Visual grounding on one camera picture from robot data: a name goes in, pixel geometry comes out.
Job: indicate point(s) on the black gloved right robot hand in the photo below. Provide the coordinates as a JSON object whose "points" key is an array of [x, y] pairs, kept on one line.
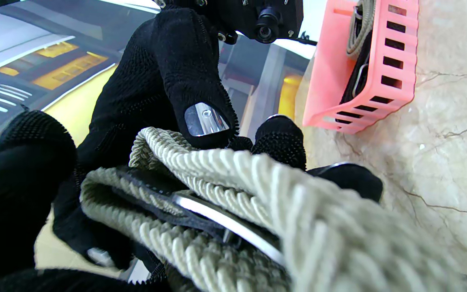
{"points": [[156, 81]]}

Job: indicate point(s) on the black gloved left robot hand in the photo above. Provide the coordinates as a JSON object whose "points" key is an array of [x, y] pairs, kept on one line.
{"points": [[14, 194]]}

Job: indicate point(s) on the dark brown woven belt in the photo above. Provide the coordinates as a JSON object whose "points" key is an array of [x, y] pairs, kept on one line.
{"points": [[357, 77]]}

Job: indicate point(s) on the beige woven belt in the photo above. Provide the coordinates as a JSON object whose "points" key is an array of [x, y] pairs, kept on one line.
{"points": [[361, 28], [298, 227]]}

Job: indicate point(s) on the pink plastic storage basket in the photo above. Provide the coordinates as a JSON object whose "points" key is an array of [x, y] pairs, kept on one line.
{"points": [[391, 61]]}

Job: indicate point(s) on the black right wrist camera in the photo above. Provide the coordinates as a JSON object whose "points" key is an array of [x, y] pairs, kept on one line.
{"points": [[258, 16]]}

